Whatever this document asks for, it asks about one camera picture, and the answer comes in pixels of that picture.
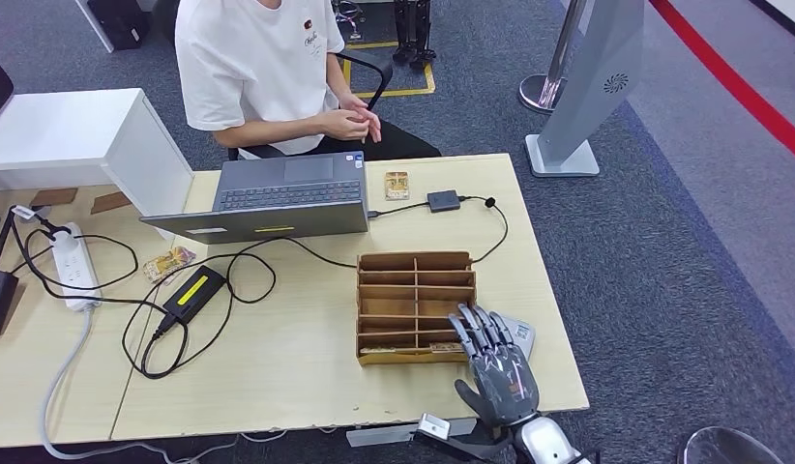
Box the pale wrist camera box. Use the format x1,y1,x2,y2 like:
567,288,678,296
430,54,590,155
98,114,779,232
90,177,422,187
417,413,452,443

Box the silver kiosk stand white base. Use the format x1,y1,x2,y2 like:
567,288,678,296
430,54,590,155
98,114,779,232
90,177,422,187
524,0,647,179

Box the person's right hand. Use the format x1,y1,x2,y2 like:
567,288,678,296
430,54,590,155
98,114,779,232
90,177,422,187
320,108,373,142

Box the round grey metal base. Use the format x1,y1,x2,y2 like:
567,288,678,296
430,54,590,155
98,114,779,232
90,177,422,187
681,425,786,464

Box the person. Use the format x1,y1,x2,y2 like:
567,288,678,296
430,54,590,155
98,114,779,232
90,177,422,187
174,0,444,161

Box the person's left hand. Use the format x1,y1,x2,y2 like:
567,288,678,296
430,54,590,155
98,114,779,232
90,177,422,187
338,92,383,145

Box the grey white card reader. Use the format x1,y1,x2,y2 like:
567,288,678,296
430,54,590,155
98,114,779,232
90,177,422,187
496,312,538,362

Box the chrome stanchion post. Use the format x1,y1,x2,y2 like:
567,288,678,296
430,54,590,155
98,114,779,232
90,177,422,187
517,0,590,115

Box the black cable with knob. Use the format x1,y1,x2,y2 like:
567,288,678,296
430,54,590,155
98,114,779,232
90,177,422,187
459,195,510,265

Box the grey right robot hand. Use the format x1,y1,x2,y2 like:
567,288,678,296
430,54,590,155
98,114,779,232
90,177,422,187
448,303,542,429

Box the black power brick cable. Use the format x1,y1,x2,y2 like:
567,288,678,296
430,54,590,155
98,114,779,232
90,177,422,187
120,235,359,380

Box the grey laptop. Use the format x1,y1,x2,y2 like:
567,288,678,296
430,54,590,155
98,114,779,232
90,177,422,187
139,151,370,246

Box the brown cardboard piece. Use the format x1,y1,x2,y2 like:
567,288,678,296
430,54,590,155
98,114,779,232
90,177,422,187
89,190,133,216
29,187,79,208

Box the thin black cable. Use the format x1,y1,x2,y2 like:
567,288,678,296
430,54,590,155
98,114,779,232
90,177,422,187
8,211,140,305

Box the white bracket under desk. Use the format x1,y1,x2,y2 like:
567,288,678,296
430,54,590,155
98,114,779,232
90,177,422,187
344,419,479,449

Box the black office chair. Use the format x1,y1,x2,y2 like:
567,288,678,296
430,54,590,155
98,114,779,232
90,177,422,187
227,49,395,161

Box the white power strip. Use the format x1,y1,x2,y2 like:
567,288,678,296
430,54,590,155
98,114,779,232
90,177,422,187
51,221,103,314

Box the black computer tower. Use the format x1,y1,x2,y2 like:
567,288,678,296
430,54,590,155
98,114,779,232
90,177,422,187
86,0,150,52

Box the white plug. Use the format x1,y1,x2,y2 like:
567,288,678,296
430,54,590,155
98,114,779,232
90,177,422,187
49,230,81,255

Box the white table leg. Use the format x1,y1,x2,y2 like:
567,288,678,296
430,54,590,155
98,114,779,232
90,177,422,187
74,0,115,55

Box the small black adapter box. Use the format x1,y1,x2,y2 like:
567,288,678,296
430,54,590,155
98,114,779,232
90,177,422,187
426,188,462,215

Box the black power brick yellow label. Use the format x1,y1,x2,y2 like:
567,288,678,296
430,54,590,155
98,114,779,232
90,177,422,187
162,265,227,327

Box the short black adapter cable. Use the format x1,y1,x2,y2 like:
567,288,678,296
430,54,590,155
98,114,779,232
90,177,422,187
368,203,429,220

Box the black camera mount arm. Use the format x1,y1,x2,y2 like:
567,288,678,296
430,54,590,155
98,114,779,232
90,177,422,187
412,428,520,464

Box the white power strip cable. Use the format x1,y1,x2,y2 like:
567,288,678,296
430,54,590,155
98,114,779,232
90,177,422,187
38,308,290,464

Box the yellow patterned card packet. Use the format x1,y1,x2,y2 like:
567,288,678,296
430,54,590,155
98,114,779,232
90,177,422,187
141,246,197,285

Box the ID card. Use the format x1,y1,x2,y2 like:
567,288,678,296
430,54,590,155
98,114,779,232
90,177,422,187
383,170,411,202

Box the wooden card organizer box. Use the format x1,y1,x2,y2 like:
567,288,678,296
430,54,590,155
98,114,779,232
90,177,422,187
355,249,478,367

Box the black standing robot legs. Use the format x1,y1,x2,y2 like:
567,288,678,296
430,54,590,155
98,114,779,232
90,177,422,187
392,0,437,73

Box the chrome chair base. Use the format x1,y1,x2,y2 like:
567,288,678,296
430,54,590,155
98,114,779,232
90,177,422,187
333,0,366,43

